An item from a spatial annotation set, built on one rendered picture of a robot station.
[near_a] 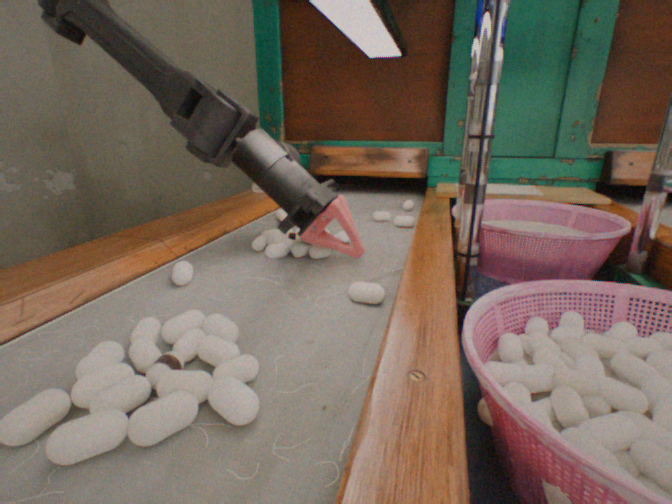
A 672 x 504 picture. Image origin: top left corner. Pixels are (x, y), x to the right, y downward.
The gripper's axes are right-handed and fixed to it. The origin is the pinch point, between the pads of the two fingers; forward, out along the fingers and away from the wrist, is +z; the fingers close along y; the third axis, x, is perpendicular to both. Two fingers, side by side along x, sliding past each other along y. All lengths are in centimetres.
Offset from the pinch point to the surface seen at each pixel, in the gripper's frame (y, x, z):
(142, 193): 140, 122, -106
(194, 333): -23.5, 5.2, -5.8
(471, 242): -2.6, -11.1, 8.2
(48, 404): -32.6, 7.5, -8.3
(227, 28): 136, 17, -110
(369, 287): -11.6, -2.5, 2.7
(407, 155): 50, -7, -5
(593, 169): 54, -33, 28
